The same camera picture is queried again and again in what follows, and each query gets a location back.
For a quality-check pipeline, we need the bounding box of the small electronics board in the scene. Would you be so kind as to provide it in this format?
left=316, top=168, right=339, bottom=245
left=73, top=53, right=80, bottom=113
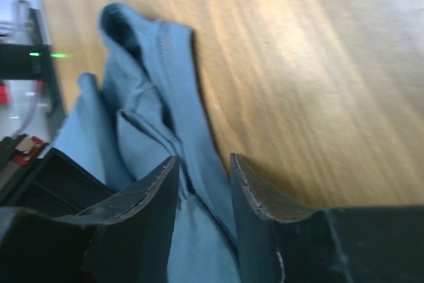
left=11, top=134, right=46, bottom=166

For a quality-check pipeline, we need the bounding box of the blue-grey t-shirt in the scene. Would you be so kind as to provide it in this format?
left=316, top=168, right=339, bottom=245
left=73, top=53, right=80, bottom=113
left=53, top=3, right=240, bottom=282

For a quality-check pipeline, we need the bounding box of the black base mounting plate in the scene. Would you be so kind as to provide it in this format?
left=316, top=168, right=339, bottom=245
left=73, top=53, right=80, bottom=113
left=1, top=9, right=66, bottom=127

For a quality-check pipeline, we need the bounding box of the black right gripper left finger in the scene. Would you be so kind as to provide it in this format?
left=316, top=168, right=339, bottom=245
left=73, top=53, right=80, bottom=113
left=1, top=156, right=180, bottom=282

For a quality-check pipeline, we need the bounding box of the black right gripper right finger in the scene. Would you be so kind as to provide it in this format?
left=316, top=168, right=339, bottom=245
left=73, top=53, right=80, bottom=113
left=231, top=154, right=423, bottom=282

